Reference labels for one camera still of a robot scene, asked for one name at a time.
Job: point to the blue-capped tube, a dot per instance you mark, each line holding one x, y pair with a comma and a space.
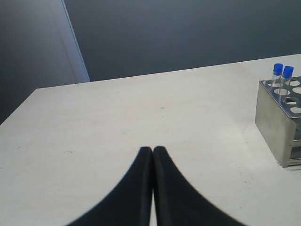
285, 82
277, 73

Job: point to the stainless steel test tube rack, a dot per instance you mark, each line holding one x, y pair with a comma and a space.
279, 121

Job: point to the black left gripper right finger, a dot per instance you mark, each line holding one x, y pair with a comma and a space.
177, 202

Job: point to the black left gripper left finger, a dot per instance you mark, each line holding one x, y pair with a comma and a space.
129, 202

